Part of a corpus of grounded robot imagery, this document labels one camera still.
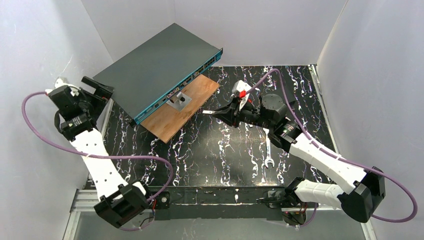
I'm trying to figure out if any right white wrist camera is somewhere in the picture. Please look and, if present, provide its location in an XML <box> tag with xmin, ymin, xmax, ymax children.
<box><xmin>231</xmin><ymin>80</ymin><xmax>252</xmax><ymax>111</ymax></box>

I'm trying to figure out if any wooden base board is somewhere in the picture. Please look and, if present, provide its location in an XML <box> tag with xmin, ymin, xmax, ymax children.
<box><xmin>141</xmin><ymin>74</ymin><xmax>220</xmax><ymax>143</ymax></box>

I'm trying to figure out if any aluminium frame rail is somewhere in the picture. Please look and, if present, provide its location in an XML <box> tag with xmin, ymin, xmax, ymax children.
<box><xmin>63</xmin><ymin>190</ymin><xmax>376</xmax><ymax>240</ymax></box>

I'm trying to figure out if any silver open-end wrench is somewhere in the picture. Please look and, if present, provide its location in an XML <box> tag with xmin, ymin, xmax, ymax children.
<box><xmin>263</xmin><ymin>128</ymin><xmax>275</xmax><ymax>168</ymax></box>

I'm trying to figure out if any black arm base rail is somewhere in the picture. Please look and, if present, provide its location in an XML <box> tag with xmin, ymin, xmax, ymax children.
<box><xmin>155</xmin><ymin>186</ymin><xmax>297</xmax><ymax>221</ymax></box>

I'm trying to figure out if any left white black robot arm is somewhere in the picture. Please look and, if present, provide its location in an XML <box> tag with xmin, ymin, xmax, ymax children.
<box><xmin>46</xmin><ymin>77</ymin><xmax>150</xmax><ymax>229</ymax></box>

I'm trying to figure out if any silver SFP plug module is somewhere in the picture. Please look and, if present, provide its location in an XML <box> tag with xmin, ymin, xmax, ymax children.
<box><xmin>202</xmin><ymin>110</ymin><xmax>215</xmax><ymax>115</ymax></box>

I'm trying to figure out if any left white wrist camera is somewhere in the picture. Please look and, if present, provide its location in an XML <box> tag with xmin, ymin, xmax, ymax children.
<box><xmin>44</xmin><ymin>77</ymin><xmax>81</xmax><ymax>97</ymax></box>

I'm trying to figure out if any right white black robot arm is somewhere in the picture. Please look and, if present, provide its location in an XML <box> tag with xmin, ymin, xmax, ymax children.
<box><xmin>210</xmin><ymin>94</ymin><xmax>385</xmax><ymax>223</ymax></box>

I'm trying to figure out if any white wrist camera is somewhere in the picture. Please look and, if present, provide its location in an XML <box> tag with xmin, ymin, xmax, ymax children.
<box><xmin>44</xmin><ymin>77</ymin><xmax>81</xmax><ymax>97</ymax></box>
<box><xmin>231</xmin><ymin>80</ymin><xmax>252</xmax><ymax>111</ymax></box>

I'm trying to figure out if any dark teal network switch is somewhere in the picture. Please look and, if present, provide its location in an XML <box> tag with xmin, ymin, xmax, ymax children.
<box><xmin>93</xmin><ymin>23</ymin><xmax>223</xmax><ymax>127</ymax></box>

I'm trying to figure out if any silver metal mount bracket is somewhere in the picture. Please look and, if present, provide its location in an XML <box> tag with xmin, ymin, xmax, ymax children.
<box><xmin>166</xmin><ymin>91</ymin><xmax>192</xmax><ymax>112</ymax></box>

